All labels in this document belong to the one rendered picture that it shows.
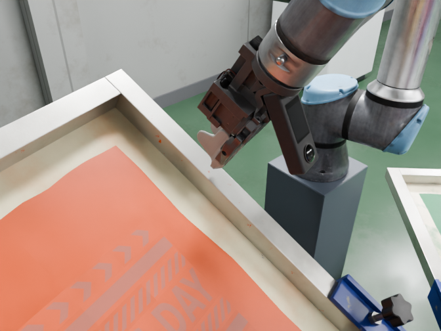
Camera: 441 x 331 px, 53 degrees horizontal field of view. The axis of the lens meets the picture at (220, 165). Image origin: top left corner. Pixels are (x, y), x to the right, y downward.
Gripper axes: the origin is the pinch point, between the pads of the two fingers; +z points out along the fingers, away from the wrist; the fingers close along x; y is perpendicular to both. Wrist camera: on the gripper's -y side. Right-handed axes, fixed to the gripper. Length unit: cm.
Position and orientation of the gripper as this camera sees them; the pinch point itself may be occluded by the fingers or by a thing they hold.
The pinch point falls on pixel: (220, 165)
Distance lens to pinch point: 67.0
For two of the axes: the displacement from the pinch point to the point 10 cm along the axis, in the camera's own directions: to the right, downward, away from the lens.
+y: -7.1, -7.0, 0.7
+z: -4.4, 5.2, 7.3
